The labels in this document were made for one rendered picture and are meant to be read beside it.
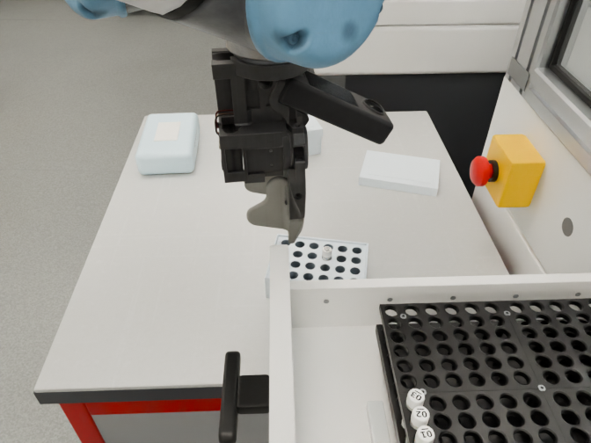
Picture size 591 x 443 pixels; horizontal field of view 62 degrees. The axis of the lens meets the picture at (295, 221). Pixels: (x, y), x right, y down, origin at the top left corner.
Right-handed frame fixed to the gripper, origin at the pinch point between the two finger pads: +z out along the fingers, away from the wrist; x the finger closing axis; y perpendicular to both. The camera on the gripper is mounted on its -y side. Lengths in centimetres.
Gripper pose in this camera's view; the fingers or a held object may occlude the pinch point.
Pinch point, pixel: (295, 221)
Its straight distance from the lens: 56.4
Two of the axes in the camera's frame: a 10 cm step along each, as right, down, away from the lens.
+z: 0.1, 7.6, 6.5
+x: 1.2, 6.5, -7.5
